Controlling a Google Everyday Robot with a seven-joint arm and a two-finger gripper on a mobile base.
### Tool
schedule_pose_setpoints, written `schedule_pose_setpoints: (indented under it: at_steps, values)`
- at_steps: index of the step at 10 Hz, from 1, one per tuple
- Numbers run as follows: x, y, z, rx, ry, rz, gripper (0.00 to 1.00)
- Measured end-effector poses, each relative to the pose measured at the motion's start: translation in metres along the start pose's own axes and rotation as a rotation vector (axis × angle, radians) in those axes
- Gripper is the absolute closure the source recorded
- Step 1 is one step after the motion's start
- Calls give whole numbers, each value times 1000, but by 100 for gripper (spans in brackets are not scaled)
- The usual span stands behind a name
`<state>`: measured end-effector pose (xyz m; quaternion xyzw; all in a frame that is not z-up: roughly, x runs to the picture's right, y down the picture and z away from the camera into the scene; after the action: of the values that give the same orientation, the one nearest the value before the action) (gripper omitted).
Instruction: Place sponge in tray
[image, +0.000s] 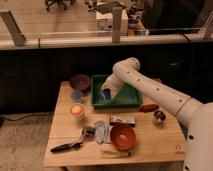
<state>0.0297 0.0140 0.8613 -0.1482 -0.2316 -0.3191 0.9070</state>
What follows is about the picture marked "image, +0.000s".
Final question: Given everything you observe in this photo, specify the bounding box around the black cable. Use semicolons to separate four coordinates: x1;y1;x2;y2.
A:
0;112;54;124

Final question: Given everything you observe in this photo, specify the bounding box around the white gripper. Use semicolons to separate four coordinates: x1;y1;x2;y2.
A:
101;75;124;100

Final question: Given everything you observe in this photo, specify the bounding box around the small printed box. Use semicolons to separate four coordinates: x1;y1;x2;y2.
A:
109;115;135;127

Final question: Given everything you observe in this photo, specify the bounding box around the red sausage toy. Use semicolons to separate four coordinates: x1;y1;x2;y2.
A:
139;104;159;113

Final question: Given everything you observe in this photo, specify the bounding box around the orange bowl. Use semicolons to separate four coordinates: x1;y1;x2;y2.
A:
110;123;136;151

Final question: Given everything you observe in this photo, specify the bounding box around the pale yellow corn toy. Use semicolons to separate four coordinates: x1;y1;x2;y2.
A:
100;148;131;158

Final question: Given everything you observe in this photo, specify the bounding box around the green plastic tray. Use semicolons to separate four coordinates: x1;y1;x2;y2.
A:
90;75;143;109

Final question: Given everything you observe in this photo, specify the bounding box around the orange cup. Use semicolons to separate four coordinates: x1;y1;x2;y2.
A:
70;103;85;120

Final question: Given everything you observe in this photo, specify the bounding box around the small metal cup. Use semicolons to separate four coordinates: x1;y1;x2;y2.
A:
153;110;166;125

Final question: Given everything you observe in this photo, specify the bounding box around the office chair base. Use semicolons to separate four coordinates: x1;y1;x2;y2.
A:
44;0;76;11

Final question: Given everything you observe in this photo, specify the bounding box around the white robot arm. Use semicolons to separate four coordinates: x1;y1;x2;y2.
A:
101;57;213;171

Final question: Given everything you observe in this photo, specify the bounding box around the dark purple bowl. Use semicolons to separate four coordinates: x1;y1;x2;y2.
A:
69;74;91;91

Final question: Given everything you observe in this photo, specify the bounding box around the white cardboard box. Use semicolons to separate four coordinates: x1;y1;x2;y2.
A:
96;10;128;36

